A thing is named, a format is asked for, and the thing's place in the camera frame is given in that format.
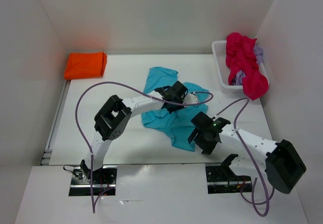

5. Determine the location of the cyan t shirt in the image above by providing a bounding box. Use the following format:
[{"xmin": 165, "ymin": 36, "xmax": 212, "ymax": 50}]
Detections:
[{"xmin": 141, "ymin": 67, "xmax": 208, "ymax": 152}]

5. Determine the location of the orange t shirt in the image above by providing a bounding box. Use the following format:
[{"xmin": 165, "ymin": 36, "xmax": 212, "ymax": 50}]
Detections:
[{"xmin": 64, "ymin": 51, "xmax": 107, "ymax": 80}]

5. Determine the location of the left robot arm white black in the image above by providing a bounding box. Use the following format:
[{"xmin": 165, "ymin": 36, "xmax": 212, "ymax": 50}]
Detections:
[{"xmin": 75, "ymin": 81, "xmax": 195, "ymax": 184}]

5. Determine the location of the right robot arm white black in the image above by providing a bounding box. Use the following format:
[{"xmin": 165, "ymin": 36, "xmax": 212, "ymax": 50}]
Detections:
[{"xmin": 188, "ymin": 112, "xmax": 306, "ymax": 194}]

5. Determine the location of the white plastic basket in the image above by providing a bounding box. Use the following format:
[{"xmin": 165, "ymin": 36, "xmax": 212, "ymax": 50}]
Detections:
[{"xmin": 212, "ymin": 40, "xmax": 270, "ymax": 93}]

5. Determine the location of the magenta t shirt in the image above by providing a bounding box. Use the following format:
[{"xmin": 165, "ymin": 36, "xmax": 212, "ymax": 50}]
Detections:
[{"xmin": 226, "ymin": 32, "xmax": 269, "ymax": 100}]

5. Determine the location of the lavender t shirt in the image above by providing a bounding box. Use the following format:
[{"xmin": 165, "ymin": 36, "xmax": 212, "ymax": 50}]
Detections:
[{"xmin": 233, "ymin": 45, "xmax": 263, "ymax": 85}]

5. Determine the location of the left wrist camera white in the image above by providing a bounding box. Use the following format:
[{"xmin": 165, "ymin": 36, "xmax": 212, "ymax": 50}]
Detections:
[{"xmin": 183, "ymin": 93, "xmax": 200, "ymax": 106}]

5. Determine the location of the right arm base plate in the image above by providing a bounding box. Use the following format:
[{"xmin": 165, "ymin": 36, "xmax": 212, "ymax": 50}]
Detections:
[{"xmin": 205, "ymin": 164, "xmax": 252, "ymax": 194}]

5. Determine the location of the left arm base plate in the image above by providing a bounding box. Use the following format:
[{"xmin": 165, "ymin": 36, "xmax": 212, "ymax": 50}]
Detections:
[{"xmin": 63, "ymin": 165, "xmax": 117, "ymax": 197}]

